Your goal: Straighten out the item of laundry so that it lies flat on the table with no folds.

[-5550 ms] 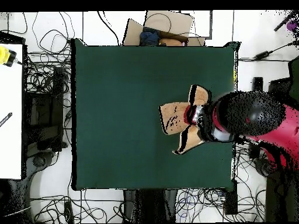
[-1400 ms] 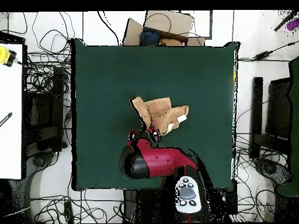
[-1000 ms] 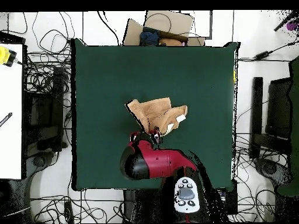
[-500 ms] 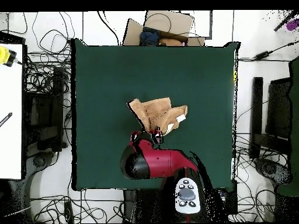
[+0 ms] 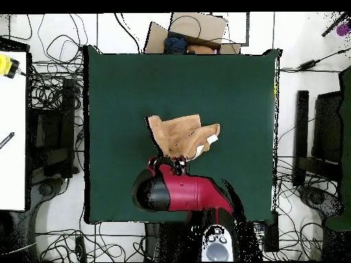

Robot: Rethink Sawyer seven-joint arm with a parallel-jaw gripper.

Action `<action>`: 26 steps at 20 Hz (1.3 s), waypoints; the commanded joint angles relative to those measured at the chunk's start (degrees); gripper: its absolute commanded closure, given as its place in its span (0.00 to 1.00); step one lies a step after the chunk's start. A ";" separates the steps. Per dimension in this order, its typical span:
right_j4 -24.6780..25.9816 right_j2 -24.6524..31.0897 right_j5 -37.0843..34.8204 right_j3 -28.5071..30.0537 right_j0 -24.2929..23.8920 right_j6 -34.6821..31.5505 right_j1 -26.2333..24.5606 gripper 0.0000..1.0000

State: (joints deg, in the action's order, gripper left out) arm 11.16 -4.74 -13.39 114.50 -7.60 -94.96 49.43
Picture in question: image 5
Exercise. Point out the tan terry towel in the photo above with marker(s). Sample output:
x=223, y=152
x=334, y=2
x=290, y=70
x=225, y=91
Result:
x=178, y=134

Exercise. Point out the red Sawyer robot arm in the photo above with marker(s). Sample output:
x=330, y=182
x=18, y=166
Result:
x=186, y=194

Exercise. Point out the dark green table cloth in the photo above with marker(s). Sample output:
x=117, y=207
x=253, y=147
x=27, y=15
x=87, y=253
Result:
x=123, y=82

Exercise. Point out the black equipment rack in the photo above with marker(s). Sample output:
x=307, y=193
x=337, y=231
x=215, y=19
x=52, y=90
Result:
x=54, y=131

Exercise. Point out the dark blue garment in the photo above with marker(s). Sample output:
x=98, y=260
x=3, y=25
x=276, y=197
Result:
x=175, y=43

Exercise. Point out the orange garment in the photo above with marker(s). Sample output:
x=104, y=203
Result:
x=200, y=49

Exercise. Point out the black box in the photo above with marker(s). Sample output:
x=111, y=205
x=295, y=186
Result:
x=272, y=235

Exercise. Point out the brown cardboard box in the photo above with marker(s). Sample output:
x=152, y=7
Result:
x=197, y=26

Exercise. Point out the black upright bar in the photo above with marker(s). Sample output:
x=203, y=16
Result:
x=301, y=131

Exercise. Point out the black marker pen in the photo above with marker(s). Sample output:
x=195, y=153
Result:
x=6, y=140

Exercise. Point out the white side table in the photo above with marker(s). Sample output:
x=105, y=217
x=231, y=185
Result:
x=12, y=109

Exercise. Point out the black power adapter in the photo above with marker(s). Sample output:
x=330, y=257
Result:
x=307, y=65

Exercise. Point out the yellow and black tool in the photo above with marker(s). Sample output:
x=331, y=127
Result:
x=4, y=65

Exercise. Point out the green cloth covered table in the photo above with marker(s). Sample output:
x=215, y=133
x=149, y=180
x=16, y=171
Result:
x=346, y=137

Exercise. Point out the purple round object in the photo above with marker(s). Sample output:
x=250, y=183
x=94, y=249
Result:
x=342, y=29

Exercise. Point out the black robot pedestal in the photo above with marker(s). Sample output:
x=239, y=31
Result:
x=170, y=241

